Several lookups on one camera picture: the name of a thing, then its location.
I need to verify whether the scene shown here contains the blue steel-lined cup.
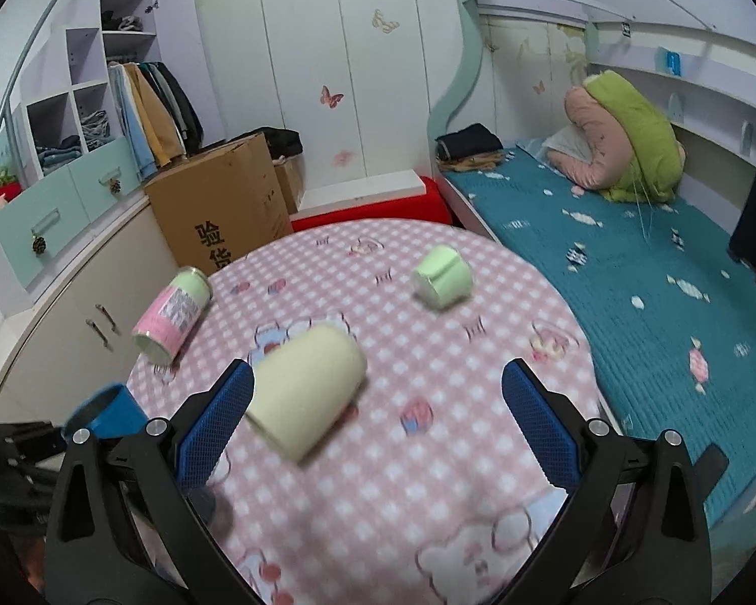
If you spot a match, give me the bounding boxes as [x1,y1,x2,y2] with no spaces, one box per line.
[62,383,148,441]

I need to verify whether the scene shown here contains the pale yellow cup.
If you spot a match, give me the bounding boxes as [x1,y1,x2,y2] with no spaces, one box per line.
[245,322,367,464]

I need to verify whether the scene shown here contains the pink green labelled can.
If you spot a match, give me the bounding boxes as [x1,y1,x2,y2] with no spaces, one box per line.
[132,266,213,366]

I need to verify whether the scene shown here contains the pink checkered tablecloth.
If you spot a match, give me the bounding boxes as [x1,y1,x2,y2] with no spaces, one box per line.
[128,220,599,603]

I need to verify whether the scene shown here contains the mint drawer cabinet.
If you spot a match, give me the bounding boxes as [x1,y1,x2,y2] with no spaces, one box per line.
[0,137,140,317]

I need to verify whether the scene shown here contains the light green mug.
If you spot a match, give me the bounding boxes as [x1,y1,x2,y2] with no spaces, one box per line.
[412,245,474,312]

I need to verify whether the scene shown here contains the large cardboard box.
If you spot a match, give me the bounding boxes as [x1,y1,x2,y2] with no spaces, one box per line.
[144,134,292,276]

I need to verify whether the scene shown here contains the green and pink quilt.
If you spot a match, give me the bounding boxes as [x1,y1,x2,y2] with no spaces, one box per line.
[542,70,685,205]

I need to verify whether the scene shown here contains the red mat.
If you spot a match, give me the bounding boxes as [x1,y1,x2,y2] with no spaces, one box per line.
[292,177,456,232]

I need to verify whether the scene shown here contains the small cardboard box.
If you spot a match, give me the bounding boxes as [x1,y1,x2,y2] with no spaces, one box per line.
[273,154,305,214]

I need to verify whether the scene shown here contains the hanging clothes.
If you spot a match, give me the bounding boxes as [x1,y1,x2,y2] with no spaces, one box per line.
[107,62,205,182]

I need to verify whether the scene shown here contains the black clothes on box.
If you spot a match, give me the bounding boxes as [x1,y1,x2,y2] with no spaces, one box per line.
[232,127,303,160]

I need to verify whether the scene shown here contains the white shelf unit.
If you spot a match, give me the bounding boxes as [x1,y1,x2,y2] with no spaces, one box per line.
[15,0,161,183]

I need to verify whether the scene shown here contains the folded dark clothes pile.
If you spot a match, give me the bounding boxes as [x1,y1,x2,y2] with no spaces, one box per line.
[435,123,505,172]

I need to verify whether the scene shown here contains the metal curved handrail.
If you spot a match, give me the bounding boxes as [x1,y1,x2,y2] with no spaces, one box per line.
[0,0,97,160]

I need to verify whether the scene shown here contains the white wardrobe doors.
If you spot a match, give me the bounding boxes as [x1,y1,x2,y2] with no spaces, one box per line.
[191,0,447,194]

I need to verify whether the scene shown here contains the beige cupboard with handles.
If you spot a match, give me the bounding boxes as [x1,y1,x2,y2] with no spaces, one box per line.
[0,201,177,425]

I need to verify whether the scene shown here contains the mint bunk bed frame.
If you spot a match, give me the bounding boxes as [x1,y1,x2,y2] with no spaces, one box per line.
[425,0,756,240]

